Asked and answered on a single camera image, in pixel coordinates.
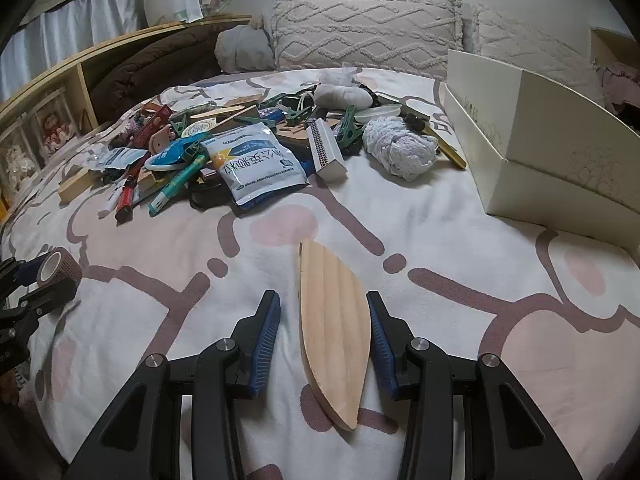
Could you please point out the gold stick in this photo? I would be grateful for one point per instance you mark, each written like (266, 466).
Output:
(447, 152)

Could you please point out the white tube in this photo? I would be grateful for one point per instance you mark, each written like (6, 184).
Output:
(111, 205)

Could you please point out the knitted doll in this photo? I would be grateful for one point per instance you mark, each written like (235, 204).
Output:
(135, 124)

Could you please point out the white yarn ball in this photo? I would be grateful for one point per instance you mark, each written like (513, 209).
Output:
(400, 147)

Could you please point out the leaf-shaped wooden piece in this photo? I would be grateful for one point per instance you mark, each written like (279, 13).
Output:
(335, 335)

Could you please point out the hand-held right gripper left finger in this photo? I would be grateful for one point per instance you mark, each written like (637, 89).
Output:
(265, 350)

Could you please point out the dark brown item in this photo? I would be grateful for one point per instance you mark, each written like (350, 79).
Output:
(207, 196)

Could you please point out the pink clothes pile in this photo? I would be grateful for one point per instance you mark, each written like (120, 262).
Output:
(620, 80)

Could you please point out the red cigarette box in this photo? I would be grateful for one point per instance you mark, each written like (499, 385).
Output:
(150, 125)

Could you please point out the brown comforter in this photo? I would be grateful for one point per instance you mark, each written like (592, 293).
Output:
(150, 65)

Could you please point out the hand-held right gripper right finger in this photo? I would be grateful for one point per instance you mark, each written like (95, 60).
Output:
(382, 350)

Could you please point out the clear round dish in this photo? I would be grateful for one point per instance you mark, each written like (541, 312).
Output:
(384, 111)

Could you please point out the green clothes peg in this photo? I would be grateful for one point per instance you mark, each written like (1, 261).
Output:
(181, 124)
(272, 106)
(349, 130)

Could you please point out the flat wooden stick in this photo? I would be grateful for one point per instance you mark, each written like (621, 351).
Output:
(225, 111)

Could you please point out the red marker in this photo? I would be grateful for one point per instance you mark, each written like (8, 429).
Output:
(126, 200)

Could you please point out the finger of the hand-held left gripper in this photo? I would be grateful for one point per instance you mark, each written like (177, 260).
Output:
(22, 274)
(50, 297)

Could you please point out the long wooden bar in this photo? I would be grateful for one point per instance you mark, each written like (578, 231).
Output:
(75, 185)

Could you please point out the brown tape roll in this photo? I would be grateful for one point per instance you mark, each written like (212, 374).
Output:
(62, 265)

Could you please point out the blue white medicine pouch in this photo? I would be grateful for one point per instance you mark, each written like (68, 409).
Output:
(117, 157)
(255, 165)

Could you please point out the red plush doll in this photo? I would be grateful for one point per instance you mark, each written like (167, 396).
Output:
(55, 132)

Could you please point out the teal tube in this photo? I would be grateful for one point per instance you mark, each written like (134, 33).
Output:
(177, 182)

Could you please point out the white curtain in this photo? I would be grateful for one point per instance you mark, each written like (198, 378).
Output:
(75, 35)

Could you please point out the white ribbed block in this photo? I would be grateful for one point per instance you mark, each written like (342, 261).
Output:
(327, 152)

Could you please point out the grey cushion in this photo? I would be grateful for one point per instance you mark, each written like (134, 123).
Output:
(245, 50)

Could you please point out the white plush doll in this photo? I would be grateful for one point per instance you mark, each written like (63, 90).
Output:
(20, 165)

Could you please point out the wooden closet shelf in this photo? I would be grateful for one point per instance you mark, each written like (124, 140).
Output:
(607, 40)

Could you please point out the beige textured pillow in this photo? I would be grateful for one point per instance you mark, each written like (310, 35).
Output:
(540, 45)
(360, 30)

